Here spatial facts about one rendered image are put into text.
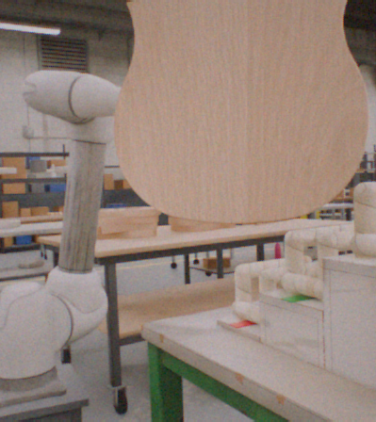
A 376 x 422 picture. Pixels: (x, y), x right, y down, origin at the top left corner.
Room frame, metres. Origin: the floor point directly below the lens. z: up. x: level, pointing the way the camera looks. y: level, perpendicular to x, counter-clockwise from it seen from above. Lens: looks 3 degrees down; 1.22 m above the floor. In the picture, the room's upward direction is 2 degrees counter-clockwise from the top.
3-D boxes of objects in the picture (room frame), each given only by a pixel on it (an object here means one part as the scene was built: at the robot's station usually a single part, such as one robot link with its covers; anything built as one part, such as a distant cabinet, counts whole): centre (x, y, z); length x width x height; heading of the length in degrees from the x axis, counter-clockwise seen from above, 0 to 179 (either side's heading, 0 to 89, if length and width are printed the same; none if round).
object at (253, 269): (1.05, -0.18, 1.04); 0.20 x 0.03 x 0.03; 119
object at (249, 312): (0.97, -0.12, 0.96); 0.11 x 0.03 x 0.03; 30
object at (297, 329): (0.87, -0.28, 0.98); 0.27 x 0.16 x 0.09; 120
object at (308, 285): (0.83, -0.19, 1.04); 0.11 x 0.03 x 0.03; 30
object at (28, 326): (1.29, 0.44, 0.87); 0.18 x 0.16 x 0.22; 155
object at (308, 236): (0.91, -0.26, 1.12); 0.20 x 0.03 x 0.03; 119
